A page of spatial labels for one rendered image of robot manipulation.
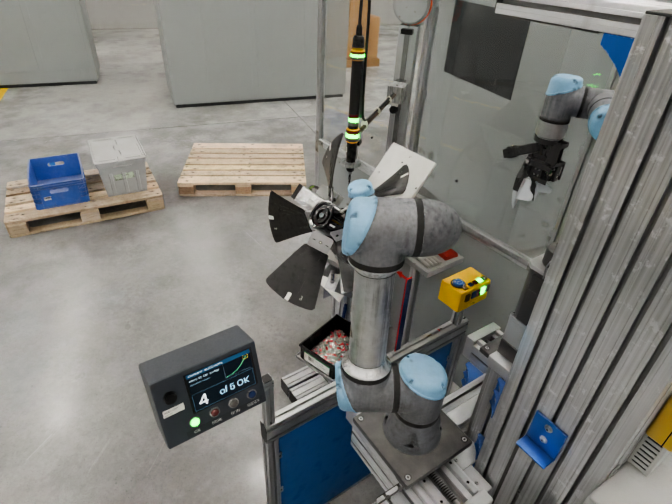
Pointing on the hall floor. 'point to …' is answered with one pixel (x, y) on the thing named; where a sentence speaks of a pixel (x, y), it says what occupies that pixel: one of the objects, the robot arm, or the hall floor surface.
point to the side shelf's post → (410, 304)
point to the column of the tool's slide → (406, 82)
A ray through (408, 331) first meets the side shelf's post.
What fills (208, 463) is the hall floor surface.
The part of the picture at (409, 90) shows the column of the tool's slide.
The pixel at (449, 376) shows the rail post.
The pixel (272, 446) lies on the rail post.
